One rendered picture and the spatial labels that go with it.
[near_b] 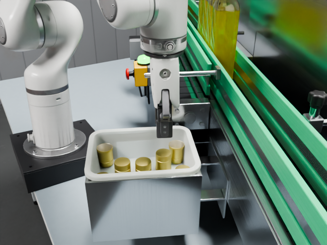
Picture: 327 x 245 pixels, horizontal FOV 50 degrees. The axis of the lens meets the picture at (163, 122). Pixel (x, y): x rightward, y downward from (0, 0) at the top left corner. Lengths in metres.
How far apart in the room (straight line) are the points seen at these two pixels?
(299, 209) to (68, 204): 0.68
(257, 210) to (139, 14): 0.35
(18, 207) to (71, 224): 1.29
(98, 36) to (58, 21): 2.51
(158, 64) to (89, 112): 0.86
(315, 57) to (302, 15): 0.10
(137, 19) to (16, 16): 0.44
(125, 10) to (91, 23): 2.91
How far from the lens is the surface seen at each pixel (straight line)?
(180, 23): 0.61
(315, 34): 0.76
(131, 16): 0.55
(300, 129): 0.62
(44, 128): 1.07
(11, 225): 2.13
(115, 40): 3.58
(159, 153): 0.76
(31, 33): 0.97
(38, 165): 1.06
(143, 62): 1.20
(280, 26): 0.91
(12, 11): 0.95
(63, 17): 1.01
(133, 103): 1.49
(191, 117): 0.82
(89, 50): 3.51
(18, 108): 1.57
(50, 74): 1.01
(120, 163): 0.73
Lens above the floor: 1.41
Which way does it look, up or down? 30 degrees down
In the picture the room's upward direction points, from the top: straight up
